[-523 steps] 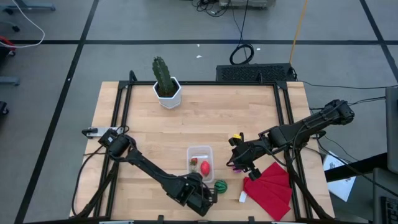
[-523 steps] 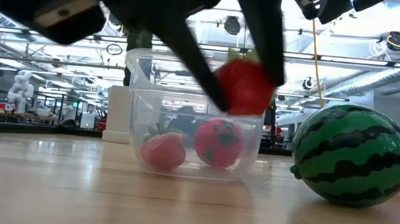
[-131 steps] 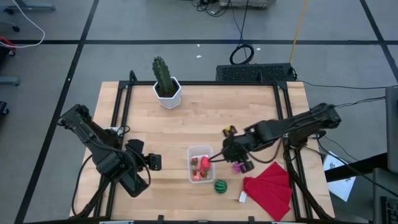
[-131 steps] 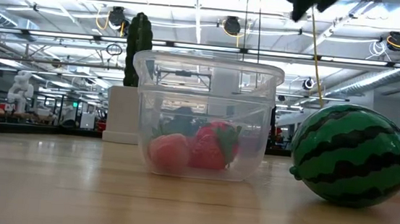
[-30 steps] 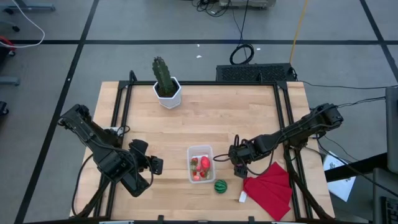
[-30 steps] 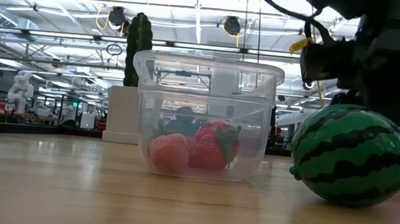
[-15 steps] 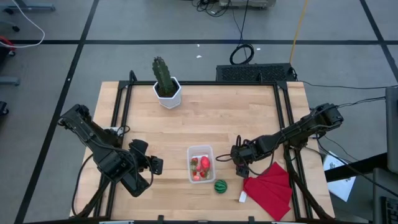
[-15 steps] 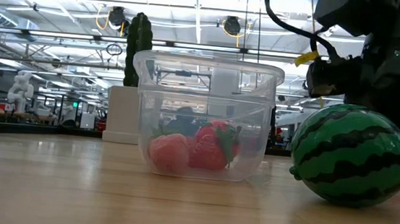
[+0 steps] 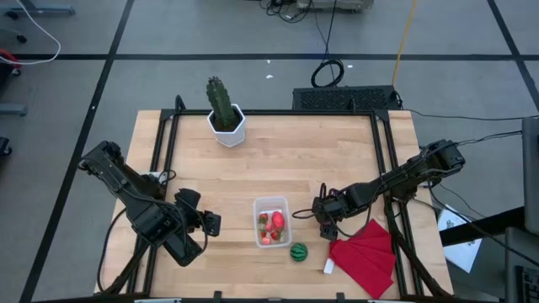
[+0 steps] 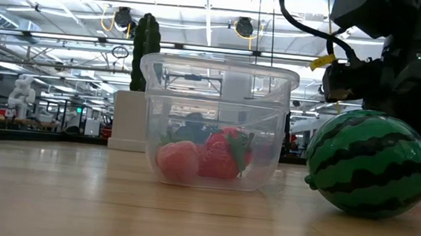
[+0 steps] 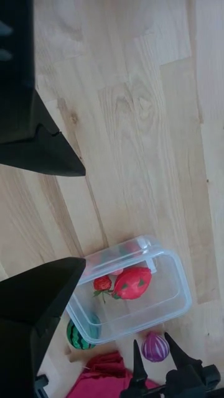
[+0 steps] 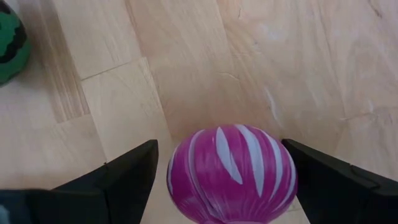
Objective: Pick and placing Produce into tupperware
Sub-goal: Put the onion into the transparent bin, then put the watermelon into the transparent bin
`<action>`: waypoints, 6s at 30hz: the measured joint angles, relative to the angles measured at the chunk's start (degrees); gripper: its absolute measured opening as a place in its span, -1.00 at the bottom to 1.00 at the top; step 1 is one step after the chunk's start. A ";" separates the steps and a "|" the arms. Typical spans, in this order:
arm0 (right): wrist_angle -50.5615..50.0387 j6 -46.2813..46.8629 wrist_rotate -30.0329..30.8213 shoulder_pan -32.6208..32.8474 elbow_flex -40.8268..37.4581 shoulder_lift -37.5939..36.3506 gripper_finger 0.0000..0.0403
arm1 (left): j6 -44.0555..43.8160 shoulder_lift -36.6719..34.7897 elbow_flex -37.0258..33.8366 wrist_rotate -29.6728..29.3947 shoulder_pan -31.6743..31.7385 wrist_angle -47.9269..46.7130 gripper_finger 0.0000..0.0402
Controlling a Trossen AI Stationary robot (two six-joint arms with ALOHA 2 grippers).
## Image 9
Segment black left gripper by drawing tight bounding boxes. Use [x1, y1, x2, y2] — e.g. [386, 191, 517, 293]
[166, 188, 222, 268]

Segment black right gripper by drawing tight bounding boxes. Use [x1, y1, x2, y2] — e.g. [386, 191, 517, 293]
[312, 182, 359, 242]

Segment large red toy fruit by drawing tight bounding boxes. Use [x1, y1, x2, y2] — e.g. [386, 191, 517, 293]
[271, 210, 286, 232]

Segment green toy watermelon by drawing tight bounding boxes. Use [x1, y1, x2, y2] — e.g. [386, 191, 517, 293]
[289, 242, 309, 263]

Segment clear plastic container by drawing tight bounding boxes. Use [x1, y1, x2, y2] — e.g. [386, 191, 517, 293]
[252, 195, 294, 249]

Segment red folded cloth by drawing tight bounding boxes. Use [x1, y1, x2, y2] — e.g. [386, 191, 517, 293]
[323, 217, 398, 300]

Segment white hexagonal plant pot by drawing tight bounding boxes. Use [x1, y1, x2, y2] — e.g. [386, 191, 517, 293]
[205, 103, 248, 148]

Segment green cactus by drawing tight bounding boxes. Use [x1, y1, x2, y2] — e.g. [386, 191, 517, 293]
[205, 75, 239, 131]

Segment black perforated computer case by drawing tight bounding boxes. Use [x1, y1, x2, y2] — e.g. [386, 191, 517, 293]
[292, 85, 401, 112]

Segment white paper sheet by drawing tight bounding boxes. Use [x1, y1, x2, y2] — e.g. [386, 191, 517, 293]
[436, 204, 484, 274]

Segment black desk bar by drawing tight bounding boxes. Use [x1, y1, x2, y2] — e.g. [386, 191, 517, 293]
[440, 205, 527, 248]

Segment grey equipment box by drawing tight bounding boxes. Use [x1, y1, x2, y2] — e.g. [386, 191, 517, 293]
[296, 0, 375, 12]

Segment red object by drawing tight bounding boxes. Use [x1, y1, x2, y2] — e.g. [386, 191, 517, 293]
[0, 48, 22, 71]

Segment grey furniture base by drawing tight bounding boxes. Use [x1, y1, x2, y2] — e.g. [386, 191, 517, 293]
[0, 0, 77, 20]

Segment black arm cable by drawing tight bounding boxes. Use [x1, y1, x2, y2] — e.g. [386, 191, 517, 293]
[96, 205, 140, 294]

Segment coiled black cable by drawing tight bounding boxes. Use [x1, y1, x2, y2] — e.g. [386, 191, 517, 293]
[310, 0, 345, 88]

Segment thin black floor cable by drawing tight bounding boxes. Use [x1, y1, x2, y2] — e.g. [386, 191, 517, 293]
[399, 107, 539, 121]

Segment yellow floor cable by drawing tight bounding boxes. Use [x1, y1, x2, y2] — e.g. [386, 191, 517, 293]
[391, 0, 419, 87]

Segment tangled black cables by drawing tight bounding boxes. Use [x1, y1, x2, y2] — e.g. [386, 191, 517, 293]
[259, 0, 304, 24]

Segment white cable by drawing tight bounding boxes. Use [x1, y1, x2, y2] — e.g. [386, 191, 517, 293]
[0, 0, 62, 66]

